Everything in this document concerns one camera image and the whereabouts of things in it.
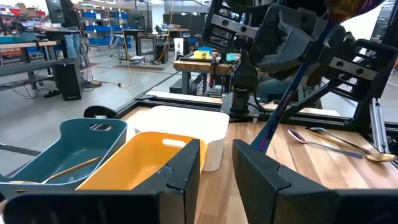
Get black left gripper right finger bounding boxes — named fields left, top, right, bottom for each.
left=232, top=139, right=398, bottom=224

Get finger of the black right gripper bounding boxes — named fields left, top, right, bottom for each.
left=201, top=0, right=329, bottom=75
left=306, top=24, right=398, bottom=105

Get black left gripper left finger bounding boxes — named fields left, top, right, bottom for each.
left=2, top=138, right=201, bottom=224

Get gold metal spoon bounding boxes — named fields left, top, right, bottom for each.
left=306, top=126, right=398, bottom=163
left=9, top=155, right=103, bottom=185

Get yellow plastic bin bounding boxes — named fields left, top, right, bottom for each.
left=76, top=131, right=208, bottom=191

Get person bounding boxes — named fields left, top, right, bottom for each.
left=58, top=0, right=87, bottom=68
left=257, top=74, right=312, bottom=105

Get black metal spoon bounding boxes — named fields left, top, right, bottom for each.
left=307, top=126, right=373, bottom=156

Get teal plastic bin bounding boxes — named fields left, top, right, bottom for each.
left=0, top=117, right=128, bottom=200

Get yellow box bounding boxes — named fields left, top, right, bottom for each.
left=193, top=49, right=211, bottom=60

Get wood-top work table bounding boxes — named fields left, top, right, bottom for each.
left=172, top=57, right=245, bottom=96

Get black bottle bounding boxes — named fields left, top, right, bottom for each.
left=182, top=32, right=192, bottom=57

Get black table clamp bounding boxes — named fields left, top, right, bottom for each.
left=83, top=105, right=118, bottom=119

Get white plastic bin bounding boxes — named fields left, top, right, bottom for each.
left=133, top=105, right=230, bottom=172

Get black waste bin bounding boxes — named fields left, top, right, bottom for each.
left=154, top=43, right=170, bottom=65

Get black computer tower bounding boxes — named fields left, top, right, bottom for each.
left=53, top=58, right=84, bottom=101

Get striped floor mat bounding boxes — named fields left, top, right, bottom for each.
left=111, top=63, right=166, bottom=73

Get black desk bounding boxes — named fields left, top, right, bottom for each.
left=123, top=27, right=149, bottom=57

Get grey stool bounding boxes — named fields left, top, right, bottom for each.
left=109, top=33, right=126, bottom=59

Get shelf with blue bins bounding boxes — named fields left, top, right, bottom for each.
left=81, top=10, right=133, bottom=48

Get wooden workbench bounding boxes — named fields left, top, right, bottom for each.
left=0, top=39, right=59, bottom=93

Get black monitor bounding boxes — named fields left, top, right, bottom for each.
left=45, top=0, right=67, bottom=25

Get red storage bins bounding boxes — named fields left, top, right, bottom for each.
left=8, top=6, right=47, bottom=17

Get silver aluminium post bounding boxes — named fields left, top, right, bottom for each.
left=369, top=98, right=388, bottom=154

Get yellow hanging cable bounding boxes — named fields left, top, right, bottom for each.
left=99, top=0, right=175, bottom=90

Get floor cable bundle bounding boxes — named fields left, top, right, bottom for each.
left=0, top=77, right=105, bottom=101

